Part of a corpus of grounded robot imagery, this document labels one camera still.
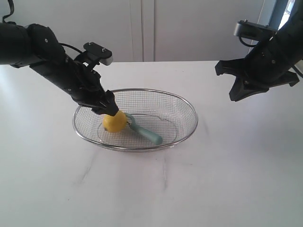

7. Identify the black left camera cable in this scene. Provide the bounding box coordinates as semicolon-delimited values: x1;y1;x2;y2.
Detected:
58;42;82;54

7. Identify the oval metal wire basket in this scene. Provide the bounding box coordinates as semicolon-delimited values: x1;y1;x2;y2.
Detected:
72;88;198;152

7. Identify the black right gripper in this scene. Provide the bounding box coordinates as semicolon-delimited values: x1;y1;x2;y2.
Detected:
215;35;300;102

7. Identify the yellow lemon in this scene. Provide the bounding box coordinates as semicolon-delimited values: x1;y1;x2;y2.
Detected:
102;111;127;133

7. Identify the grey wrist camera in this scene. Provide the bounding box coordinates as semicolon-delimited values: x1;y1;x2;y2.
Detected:
83;42;113;66
234;20;277;41

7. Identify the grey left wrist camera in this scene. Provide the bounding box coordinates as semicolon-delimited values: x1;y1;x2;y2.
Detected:
83;42;113;66

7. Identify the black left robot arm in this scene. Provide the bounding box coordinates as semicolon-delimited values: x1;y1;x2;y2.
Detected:
0;23;119;116

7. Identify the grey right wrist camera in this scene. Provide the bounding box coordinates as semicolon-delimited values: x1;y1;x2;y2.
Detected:
234;20;277;41

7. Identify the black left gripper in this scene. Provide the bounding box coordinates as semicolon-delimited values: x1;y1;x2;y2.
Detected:
68;53;118;116

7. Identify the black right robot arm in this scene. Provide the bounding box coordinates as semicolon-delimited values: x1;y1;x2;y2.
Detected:
215;3;303;102

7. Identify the teal handled peeler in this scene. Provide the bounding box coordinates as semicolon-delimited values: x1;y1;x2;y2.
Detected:
125;113;163;145

